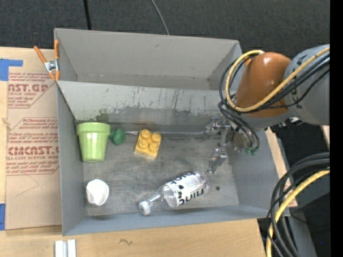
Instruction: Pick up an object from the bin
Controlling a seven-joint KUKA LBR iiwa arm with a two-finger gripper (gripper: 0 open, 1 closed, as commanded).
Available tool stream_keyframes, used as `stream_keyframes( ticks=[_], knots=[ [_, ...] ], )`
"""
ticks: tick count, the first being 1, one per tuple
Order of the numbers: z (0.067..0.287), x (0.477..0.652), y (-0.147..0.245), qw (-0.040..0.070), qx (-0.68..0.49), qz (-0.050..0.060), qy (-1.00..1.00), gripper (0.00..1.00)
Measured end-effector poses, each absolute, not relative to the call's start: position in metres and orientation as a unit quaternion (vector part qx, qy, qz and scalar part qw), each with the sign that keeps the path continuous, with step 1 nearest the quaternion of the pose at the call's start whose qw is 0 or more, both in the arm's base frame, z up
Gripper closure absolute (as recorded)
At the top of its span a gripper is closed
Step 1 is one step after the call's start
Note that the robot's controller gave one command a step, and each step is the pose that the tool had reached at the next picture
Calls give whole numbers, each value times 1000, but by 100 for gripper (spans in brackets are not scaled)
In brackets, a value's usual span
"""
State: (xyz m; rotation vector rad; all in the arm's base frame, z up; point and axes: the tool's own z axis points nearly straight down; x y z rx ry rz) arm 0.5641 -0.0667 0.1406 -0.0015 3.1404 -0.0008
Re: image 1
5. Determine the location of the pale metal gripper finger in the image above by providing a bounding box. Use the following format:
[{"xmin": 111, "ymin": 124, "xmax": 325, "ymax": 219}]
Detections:
[
  {"xmin": 207, "ymin": 147, "xmax": 228, "ymax": 175},
  {"xmin": 205, "ymin": 117, "xmax": 225, "ymax": 139}
]

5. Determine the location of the clear plastic bottle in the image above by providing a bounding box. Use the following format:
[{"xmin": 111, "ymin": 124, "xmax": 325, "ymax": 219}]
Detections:
[{"xmin": 137, "ymin": 170, "xmax": 211, "ymax": 216}]

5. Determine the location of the grey metal bin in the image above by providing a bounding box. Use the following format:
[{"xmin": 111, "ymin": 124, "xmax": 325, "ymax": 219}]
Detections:
[{"xmin": 53, "ymin": 27, "xmax": 281, "ymax": 237}]

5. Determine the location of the yellow toy building brick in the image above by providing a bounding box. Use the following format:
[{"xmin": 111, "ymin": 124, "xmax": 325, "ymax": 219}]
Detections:
[{"xmin": 133, "ymin": 128, "xmax": 162, "ymax": 160}]

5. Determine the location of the dark green round knob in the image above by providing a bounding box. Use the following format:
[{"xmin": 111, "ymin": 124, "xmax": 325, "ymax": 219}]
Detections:
[{"xmin": 109, "ymin": 127, "xmax": 127, "ymax": 146}]

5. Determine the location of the light green plastic cup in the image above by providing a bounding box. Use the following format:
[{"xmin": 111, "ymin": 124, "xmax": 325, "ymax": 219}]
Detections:
[{"xmin": 76, "ymin": 122, "xmax": 111, "ymax": 163}]

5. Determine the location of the white paper cup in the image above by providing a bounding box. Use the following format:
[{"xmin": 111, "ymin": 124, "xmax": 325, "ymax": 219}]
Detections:
[{"xmin": 85, "ymin": 178, "xmax": 110, "ymax": 207}]

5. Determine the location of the brown cardboard board red print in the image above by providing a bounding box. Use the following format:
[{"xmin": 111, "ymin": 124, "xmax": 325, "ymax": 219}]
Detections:
[{"xmin": 0, "ymin": 46, "xmax": 63, "ymax": 231}]

